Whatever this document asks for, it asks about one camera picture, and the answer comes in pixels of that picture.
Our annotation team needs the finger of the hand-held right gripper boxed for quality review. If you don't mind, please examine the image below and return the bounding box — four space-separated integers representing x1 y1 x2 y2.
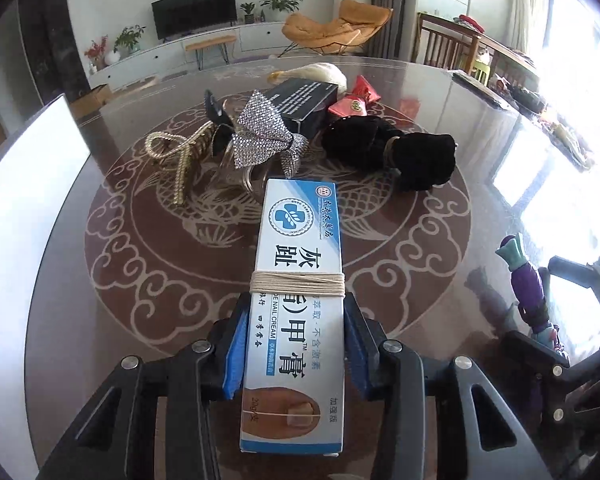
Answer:
547 255 600 342
500 330 600 480

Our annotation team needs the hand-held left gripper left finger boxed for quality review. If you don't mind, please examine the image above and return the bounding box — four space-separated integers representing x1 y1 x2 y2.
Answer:
35 292 254 480

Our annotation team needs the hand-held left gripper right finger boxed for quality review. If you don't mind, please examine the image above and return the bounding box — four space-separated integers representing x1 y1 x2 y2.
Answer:
342 293 552 480

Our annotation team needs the purple toy figure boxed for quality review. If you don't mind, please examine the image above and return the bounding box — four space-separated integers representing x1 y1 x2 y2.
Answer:
497 233 564 367

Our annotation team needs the blue and white cream box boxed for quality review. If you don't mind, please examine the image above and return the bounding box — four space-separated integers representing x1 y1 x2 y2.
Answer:
239 178 349 457

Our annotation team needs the black plush scrunchie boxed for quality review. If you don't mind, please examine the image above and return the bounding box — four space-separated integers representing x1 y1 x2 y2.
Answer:
322 114 457 192

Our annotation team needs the gold hair claw clip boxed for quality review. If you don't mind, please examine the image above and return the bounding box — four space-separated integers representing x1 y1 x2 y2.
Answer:
145 121 219 206

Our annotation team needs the red snack packet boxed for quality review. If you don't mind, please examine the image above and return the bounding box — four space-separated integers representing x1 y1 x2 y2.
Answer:
328 74 381 120

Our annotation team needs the brown patterned desktop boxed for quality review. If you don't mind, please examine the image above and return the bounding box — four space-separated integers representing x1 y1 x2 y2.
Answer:
24 55 600 480

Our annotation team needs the clear hair claw clip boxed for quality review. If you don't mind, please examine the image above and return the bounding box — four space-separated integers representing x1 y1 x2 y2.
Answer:
214 149 269 206

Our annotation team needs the wooden side table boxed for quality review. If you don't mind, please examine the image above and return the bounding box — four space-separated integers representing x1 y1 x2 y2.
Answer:
472 24 548 92

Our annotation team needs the rhinestone bow hair clip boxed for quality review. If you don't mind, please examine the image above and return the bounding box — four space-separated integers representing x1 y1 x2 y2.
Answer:
232 90 309 179

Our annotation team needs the black hair claw clip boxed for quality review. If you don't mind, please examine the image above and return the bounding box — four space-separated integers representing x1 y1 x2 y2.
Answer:
203 89 242 157

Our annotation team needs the black cardboard box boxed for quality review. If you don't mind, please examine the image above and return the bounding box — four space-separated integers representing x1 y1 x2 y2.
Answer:
267 78 340 137

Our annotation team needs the wooden slatted chair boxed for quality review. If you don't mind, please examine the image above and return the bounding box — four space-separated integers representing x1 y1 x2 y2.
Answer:
417 12 482 72

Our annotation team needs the white toy vegetable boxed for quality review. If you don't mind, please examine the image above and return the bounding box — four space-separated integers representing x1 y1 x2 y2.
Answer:
267 62 349 94

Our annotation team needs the brown cardboard box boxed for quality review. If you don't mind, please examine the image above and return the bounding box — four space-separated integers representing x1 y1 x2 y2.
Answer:
72 83 114 119

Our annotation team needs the white television cabinet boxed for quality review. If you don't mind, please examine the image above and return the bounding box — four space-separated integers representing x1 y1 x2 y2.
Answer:
87 22 292 92

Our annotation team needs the wooden bench with metal legs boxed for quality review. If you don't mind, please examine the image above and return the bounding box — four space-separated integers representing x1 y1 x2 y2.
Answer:
184 34 237 71

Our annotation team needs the grey curtain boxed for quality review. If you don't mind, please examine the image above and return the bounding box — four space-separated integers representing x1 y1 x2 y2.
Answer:
372 0 422 62

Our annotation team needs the orange lounge chair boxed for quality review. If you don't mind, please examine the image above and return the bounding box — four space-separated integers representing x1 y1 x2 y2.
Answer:
279 0 394 59

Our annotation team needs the red flower arrangement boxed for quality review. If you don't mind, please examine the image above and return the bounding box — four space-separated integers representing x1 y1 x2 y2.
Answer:
83 34 109 71

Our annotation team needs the bushy potted plant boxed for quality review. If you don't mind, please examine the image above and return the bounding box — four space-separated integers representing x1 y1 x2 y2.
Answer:
113 24 146 54

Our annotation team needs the black flat television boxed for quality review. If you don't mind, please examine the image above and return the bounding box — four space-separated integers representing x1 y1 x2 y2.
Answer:
150 0 239 41

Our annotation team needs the large leafy potted plant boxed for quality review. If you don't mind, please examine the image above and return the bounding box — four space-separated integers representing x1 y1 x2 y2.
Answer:
258 0 304 16

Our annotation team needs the black glass cabinet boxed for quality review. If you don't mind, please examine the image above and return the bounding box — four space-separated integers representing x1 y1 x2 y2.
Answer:
17 0 91 97

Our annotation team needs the beige string band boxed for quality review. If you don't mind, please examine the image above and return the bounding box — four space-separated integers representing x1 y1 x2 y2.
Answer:
249 270 347 296

